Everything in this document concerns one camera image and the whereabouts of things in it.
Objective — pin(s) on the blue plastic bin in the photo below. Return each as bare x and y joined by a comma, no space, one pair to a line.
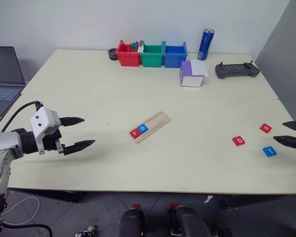
173,61

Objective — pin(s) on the green plastic bin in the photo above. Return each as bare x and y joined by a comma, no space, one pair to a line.
151,60

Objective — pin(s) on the white floor scrap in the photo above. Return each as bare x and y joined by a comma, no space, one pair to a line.
208,199

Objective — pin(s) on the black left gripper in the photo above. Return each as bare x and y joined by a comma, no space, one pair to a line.
51,142

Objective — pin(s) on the dark rounded shape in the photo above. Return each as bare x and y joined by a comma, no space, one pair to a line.
190,222
132,223

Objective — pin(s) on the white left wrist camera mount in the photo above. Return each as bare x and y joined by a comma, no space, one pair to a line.
39,118

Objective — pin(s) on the black table foot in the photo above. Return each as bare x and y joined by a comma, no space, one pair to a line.
249,203
51,195

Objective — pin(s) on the small blue toy brick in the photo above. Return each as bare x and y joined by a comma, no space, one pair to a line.
137,43

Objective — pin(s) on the white paper sheet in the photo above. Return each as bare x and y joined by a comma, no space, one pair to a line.
199,67

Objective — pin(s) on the grey laptop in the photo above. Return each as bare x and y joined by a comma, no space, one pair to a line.
2,74

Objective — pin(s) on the green toy brick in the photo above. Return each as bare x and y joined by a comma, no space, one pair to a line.
133,47

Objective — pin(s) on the purple and white box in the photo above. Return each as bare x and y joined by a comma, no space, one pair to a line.
191,80

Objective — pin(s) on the red letter r tile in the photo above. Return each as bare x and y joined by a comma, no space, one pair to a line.
135,133

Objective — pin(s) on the blue letter t tile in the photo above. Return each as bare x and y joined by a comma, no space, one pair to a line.
270,151

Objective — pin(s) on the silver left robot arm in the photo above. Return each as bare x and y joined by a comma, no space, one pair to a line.
2,143

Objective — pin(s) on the dark grey handheld controller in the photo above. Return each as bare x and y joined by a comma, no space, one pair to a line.
236,70

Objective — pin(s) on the blue drink can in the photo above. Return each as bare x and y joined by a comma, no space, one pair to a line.
205,44

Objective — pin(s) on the wooden letter tray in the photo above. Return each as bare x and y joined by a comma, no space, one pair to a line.
158,121

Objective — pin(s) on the black round holder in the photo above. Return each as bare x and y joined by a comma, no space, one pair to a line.
112,54

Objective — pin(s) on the red plastic bin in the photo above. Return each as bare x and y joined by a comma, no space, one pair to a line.
128,59

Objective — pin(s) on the blue letter o tile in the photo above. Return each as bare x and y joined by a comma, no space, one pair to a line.
142,128

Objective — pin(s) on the white block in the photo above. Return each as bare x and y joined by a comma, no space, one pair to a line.
140,49

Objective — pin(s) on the red letter b tile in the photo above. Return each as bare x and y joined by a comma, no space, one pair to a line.
238,141

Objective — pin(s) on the red letter o tile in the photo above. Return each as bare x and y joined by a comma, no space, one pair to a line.
266,128

